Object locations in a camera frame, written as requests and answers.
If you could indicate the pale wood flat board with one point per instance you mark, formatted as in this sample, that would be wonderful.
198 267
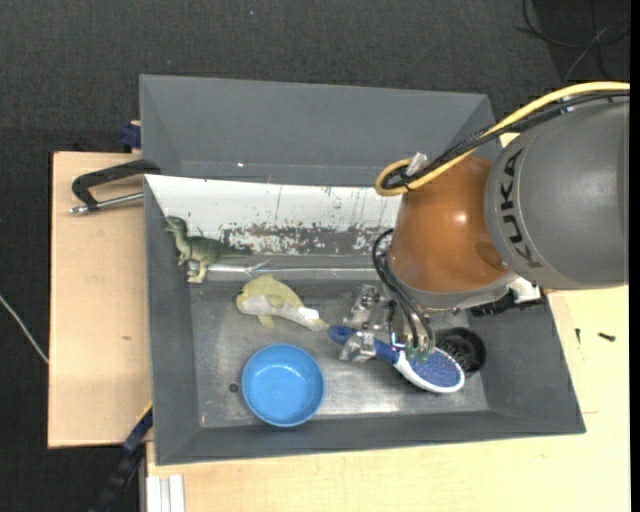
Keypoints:
95 310

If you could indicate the black cylinder on white bracket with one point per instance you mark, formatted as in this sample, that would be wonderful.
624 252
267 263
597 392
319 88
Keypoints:
522 292

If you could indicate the green toy dinosaur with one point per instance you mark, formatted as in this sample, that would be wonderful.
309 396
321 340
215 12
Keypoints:
200 250

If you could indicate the small black screw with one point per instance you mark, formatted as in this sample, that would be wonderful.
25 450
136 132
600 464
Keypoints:
607 337

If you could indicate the blue and white brush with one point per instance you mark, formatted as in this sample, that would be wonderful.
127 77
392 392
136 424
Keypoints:
435 372

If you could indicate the black round ribbed object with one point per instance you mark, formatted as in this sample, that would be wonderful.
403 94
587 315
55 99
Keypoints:
467 350

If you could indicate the blue bowl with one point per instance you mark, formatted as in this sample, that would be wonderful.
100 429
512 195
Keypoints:
282 385

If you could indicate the grey metal bin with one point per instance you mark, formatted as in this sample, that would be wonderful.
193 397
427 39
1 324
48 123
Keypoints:
310 130

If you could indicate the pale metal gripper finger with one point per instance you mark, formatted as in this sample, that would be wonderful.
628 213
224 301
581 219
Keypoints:
359 347
365 302

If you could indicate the pale yellow toy dolphin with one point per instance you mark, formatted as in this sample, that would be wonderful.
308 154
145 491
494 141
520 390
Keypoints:
272 300

